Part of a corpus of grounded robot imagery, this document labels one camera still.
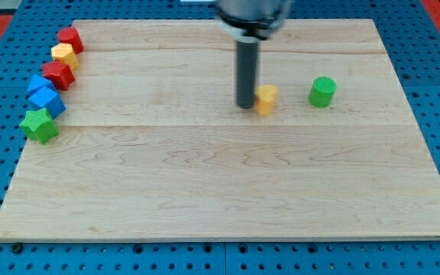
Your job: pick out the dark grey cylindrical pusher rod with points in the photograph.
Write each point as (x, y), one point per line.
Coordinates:
(246, 73)

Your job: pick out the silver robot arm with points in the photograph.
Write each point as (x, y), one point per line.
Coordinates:
(249, 22)

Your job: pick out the yellow heart block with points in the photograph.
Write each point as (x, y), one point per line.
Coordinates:
(265, 99)

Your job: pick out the red star block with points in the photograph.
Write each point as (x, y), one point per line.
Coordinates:
(59, 74)

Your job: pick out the green star block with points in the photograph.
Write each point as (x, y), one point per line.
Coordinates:
(39, 126)

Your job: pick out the green cylinder block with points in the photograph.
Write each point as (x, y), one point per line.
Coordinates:
(322, 91)

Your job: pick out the light wooden board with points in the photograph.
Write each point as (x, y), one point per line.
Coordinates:
(152, 147)

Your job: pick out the red cylinder block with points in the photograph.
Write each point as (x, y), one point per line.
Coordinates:
(70, 35)

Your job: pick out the yellow hexagon block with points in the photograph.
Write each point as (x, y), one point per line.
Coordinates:
(65, 54)

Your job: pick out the blue cube block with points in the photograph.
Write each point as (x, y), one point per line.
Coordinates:
(48, 99)

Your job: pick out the blue triangular block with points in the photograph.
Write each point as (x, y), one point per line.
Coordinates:
(37, 82)

